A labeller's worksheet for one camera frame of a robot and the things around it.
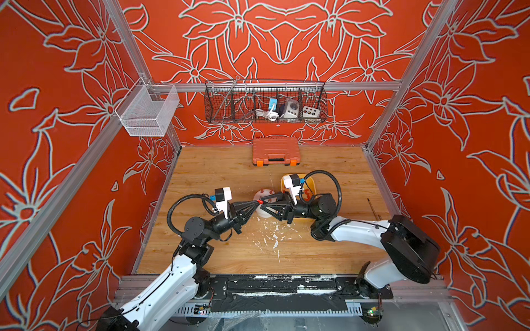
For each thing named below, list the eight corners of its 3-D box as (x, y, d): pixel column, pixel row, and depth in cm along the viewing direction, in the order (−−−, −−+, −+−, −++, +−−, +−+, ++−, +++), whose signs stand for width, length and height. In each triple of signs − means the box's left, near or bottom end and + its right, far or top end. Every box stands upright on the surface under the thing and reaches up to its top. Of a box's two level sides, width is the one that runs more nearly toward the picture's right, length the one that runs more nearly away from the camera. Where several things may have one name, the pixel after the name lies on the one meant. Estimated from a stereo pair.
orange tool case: (252, 166, 112) (251, 161, 108) (253, 143, 124) (253, 137, 120) (300, 166, 112) (301, 161, 108) (296, 143, 124) (297, 137, 120)
